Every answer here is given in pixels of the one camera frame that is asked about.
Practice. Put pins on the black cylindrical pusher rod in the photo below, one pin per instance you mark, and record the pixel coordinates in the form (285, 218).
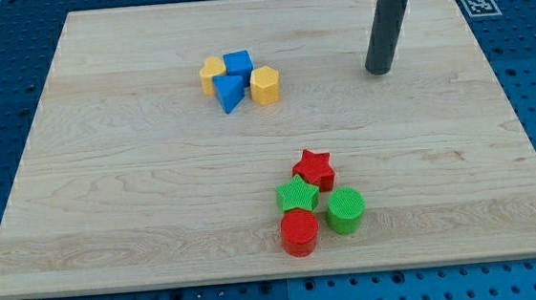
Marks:
(387, 22)

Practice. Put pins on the yellow hexagon block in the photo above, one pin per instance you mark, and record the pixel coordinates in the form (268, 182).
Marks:
(264, 85)

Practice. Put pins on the light wooden board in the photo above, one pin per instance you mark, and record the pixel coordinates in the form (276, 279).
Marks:
(132, 178)

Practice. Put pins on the white fiducial marker tag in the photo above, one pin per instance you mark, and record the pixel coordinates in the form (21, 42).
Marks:
(481, 8)

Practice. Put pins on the blue cube block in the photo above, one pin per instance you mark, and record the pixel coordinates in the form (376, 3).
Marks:
(239, 63)

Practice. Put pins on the red star block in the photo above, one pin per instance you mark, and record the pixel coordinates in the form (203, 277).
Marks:
(315, 169)

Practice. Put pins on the blue triangle block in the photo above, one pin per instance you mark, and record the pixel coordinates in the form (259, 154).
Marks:
(229, 91)

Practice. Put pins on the yellow heart block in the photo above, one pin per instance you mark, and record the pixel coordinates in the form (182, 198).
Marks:
(212, 66)

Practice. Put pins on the green cylinder block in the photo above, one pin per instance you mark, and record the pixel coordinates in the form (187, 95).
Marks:
(346, 207)

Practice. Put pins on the green star block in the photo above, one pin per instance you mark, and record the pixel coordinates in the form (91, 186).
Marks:
(297, 194)

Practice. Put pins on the red cylinder block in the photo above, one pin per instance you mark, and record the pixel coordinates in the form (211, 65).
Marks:
(299, 232)

